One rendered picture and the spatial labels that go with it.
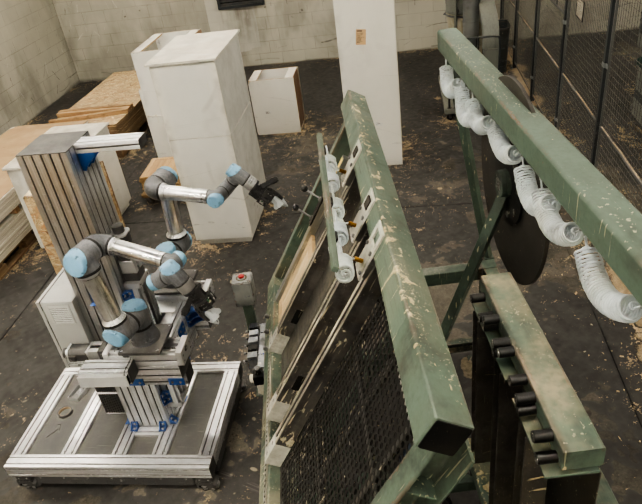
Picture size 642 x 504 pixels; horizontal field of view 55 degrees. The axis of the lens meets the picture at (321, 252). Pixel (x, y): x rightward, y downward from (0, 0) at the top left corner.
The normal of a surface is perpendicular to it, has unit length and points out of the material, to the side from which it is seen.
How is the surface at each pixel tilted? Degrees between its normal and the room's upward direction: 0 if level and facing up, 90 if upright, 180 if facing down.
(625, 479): 0
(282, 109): 90
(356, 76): 90
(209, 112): 90
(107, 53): 90
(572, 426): 0
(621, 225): 0
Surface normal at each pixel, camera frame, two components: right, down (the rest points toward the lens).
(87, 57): -0.10, 0.55
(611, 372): -0.12, -0.83
